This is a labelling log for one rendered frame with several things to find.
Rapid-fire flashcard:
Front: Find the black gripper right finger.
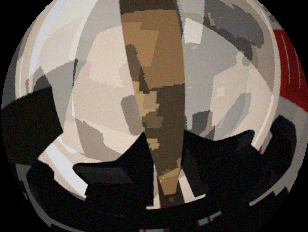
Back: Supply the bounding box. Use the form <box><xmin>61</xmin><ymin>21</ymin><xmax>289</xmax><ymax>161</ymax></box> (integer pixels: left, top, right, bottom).
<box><xmin>181</xmin><ymin>129</ymin><xmax>255</xmax><ymax>198</ymax></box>

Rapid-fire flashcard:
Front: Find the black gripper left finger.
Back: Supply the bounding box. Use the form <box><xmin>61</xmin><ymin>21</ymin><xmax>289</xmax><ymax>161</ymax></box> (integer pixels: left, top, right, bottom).
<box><xmin>73</xmin><ymin>132</ymin><xmax>154</xmax><ymax>206</ymax></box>

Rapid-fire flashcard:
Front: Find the long tan wooden rail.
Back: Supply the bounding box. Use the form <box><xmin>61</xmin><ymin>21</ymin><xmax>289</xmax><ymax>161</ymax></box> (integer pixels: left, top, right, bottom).
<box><xmin>118</xmin><ymin>0</ymin><xmax>186</xmax><ymax>194</ymax></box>

